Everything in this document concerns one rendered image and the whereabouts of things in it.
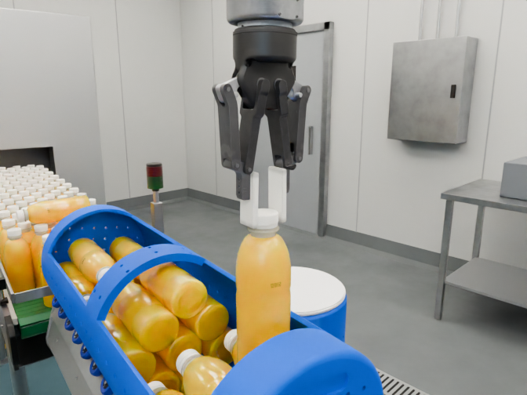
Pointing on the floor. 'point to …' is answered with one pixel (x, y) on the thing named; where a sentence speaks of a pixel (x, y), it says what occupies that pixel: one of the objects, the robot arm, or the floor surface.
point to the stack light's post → (157, 216)
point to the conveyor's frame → (19, 348)
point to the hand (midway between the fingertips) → (263, 197)
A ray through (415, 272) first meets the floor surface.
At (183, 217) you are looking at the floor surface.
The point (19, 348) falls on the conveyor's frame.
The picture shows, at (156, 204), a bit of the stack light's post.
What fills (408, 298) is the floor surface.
